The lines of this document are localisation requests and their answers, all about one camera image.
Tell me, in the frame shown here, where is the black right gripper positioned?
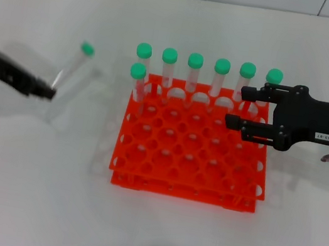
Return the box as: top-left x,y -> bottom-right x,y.
221,73 -> 329,160

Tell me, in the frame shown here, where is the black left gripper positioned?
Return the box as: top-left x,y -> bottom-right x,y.
0,45 -> 63,103

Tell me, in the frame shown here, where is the clear test tube green cap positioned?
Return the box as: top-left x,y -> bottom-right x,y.
248,65 -> 285,123
207,57 -> 232,114
180,51 -> 205,110
154,46 -> 180,104
51,36 -> 98,96
122,62 -> 153,117
232,61 -> 258,116
129,41 -> 159,95

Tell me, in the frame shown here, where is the orange test tube rack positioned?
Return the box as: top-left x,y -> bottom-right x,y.
105,69 -> 284,216

